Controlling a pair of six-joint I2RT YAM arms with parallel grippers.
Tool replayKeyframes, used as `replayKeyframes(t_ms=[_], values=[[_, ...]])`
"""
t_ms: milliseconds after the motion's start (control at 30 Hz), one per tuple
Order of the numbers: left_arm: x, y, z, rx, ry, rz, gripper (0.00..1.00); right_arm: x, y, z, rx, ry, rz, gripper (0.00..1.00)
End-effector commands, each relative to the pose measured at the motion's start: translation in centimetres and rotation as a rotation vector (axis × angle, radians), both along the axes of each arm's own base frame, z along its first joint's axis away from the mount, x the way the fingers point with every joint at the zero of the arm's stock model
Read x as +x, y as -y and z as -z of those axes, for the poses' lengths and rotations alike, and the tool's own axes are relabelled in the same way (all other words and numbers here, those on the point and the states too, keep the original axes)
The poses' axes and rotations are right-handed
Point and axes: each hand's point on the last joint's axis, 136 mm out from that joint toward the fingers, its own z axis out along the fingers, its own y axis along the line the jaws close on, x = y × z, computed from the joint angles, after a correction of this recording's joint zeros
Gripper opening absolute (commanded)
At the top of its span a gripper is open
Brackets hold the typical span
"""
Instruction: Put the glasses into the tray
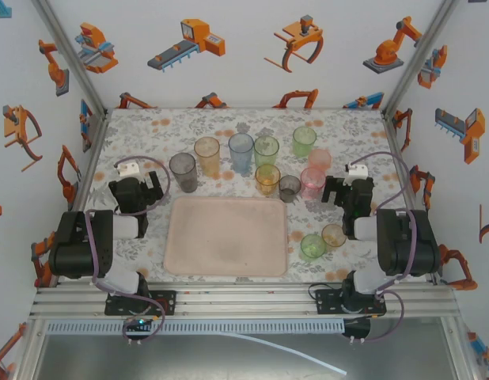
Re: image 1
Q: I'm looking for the short pink glass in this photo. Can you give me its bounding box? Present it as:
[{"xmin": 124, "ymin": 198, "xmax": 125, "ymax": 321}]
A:
[{"xmin": 300, "ymin": 167, "xmax": 327, "ymax": 200}]

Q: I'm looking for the tall grey glass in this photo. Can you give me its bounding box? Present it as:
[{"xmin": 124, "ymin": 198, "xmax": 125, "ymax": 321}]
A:
[{"xmin": 168, "ymin": 152, "xmax": 199, "ymax": 194}]

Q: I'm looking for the short salmon glass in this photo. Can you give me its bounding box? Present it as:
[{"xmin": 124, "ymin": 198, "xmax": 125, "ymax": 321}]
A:
[{"xmin": 307, "ymin": 148, "xmax": 333, "ymax": 172}]

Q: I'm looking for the short green glass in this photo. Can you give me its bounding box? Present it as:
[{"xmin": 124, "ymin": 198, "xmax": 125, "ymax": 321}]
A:
[
  {"xmin": 299, "ymin": 234, "xmax": 327, "ymax": 262},
  {"xmin": 292, "ymin": 126, "xmax": 318, "ymax": 157}
]

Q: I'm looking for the tall orange glass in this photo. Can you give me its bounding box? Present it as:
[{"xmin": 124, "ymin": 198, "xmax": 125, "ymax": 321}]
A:
[{"xmin": 193, "ymin": 136, "xmax": 222, "ymax": 178}]

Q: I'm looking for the short orange glass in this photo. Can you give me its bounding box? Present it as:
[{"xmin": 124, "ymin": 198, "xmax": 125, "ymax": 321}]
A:
[
  {"xmin": 254, "ymin": 163, "xmax": 282, "ymax": 198},
  {"xmin": 320, "ymin": 223, "xmax": 347, "ymax": 249}
]

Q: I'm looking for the tall green glass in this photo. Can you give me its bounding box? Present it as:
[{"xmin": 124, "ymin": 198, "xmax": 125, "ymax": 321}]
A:
[{"xmin": 253, "ymin": 135, "xmax": 281, "ymax": 169}]

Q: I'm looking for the tall blue glass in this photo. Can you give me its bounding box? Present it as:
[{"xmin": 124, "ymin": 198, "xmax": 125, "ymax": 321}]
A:
[{"xmin": 227, "ymin": 132, "xmax": 256, "ymax": 174}]

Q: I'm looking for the pink plastic tray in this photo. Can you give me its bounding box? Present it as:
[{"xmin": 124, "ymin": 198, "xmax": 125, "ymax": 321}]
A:
[{"xmin": 163, "ymin": 196, "xmax": 289, "ymax": 278}]

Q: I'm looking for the short grey glass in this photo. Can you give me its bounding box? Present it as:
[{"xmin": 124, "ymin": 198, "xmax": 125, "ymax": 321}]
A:
[{"xmin": 278, "ymin": 175, "xmax": 302, "ymax": 203}]

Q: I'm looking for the grey metal corner plate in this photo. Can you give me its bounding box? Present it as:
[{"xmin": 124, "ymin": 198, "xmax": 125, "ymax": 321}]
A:
[{"xmin": 81, "ymin": 112, "xmax": 108, "ymax": 154}]

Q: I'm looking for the floral table cover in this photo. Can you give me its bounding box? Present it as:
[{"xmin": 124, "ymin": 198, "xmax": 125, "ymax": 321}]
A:
[{"xmin": 64, "ymin": 107, "xmax": 431, "ymax": 284}]

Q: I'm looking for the small circuit board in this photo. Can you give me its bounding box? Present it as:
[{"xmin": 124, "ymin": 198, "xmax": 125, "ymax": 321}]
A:
[{"xmin": 123, "ymin": 316, "xmax": 154, "ymax": 337}]

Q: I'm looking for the black round cover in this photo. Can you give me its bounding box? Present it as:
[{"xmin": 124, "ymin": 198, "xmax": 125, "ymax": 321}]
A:
[{"xmin": 341, "ymin": 316, "xmax": 373, "ymax": 342}]

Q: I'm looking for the grey metal shelf panel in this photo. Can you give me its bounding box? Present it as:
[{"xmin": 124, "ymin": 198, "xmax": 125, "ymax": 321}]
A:
[{"xmin": 28, "ymin": 332, "xmax": 463, "ymax": 380}]

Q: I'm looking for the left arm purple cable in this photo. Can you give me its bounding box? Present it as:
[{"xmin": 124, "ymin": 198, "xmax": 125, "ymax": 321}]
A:
[{"xmin": 85, "ymin": 155, "xmax": 172, "ymax": 346}]

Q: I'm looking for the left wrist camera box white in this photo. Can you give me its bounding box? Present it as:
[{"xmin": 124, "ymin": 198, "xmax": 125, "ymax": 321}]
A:
[{"xmin": 113, "ymin": 161, "xmax": 141, "ymax": 178}]

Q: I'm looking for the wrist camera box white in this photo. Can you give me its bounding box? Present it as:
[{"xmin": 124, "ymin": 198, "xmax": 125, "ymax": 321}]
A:
[
  {"xmin": 113, "ymin": 161, "xmax": 141, "ymax": 178},
  {"xmin": 345, "ymin": 161, "xmax": 368, "ymax": 185}
]

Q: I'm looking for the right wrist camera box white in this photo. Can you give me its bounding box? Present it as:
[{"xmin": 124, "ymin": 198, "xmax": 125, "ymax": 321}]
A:
[{"xmin": 345, "ymin": 161, "xmax": 368, "ymax": 185}]

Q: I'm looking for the aluminium side rail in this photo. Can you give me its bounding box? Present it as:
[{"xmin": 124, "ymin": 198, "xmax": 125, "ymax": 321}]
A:
[
  {"xmin": 381, "ymin": 110, "xmax": 442, "ymax": 286},
  {"xmin": 54, "ymin": 110, "xmax": 113, "ymax": 288}
]

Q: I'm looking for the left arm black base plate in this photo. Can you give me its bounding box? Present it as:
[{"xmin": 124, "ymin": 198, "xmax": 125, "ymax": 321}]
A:
[{"xmin": 104, "ymin": 290, "xmax": 177, "ymax": 317}]

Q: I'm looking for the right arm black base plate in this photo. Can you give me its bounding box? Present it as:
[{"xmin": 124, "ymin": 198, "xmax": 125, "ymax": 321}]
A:
[{"xmin": 315, "ymin": 288, "xmax": 387, "ymax": 317}]

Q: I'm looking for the aluminium frame rail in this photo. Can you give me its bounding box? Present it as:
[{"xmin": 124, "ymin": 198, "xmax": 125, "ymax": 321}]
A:
[{"xmin": 28, "ymin": 283, "xmax": 461, "ymax": 321}]

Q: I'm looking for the aluminium frame post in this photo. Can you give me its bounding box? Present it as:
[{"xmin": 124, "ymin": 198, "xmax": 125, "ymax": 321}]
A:
[
  {"xmin": 30, "ymin": 0, "xmax": 111, "ymax": 120},
  {"xmin": 381, "ymin": 0, "xmax": 463, "ymax": 118}
]

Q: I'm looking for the white slotted cable duct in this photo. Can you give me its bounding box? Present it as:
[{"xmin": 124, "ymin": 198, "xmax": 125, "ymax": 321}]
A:
[{"xmin": 44, "ymin": 319, "xmax": 346, "ymax": 336}]

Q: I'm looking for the aluminium frame leg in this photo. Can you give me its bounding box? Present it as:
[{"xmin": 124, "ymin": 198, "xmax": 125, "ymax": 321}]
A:
[
  {"xmin": 13, "ymin": 318, "xmax": 46, "ymax": 380},
  {"xmin": 442, "ymin": 316, "xmax": 483, "ymax": 380}
]

